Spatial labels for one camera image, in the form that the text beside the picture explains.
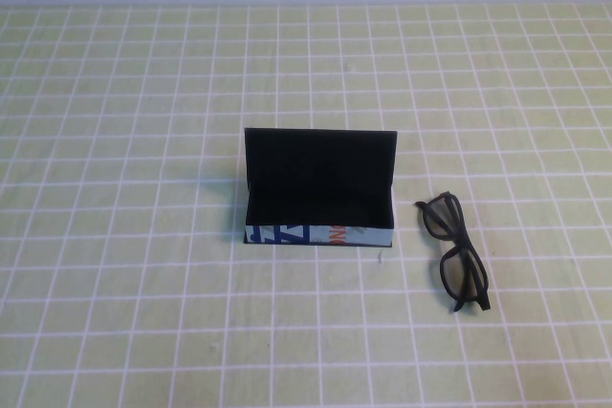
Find black frame glasses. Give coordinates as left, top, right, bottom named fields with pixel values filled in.
left=413, top=191, right=492, bottom=314

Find black printed glasses case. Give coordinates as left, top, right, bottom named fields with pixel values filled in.
left=242, top=127, right=399, bottom=249

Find green white grid tablecloth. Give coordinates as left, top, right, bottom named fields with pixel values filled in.
left=0, top=2, right=612, bottom=408

